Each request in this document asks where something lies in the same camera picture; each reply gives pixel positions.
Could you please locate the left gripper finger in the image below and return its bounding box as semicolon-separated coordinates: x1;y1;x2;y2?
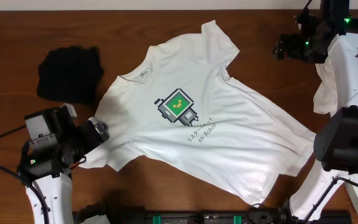
60;103;77;118
88;117;109;140

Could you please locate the white robot print t-shirt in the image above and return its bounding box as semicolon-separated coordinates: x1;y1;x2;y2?
83;21;315;204

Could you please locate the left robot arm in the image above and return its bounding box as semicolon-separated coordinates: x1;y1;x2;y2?
17;103;109;223

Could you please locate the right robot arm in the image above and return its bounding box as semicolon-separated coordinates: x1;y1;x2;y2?
273;0;358;223

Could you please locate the folded black cloth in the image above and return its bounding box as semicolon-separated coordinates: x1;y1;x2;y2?
37;46;104;105

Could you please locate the plain white t-shirt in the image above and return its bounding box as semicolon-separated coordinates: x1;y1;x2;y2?
313;39;358;224

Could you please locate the left black cable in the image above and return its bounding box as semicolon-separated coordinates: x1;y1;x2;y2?
0;124;50;224

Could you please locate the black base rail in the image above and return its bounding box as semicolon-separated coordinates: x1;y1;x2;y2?
73;205;353;224

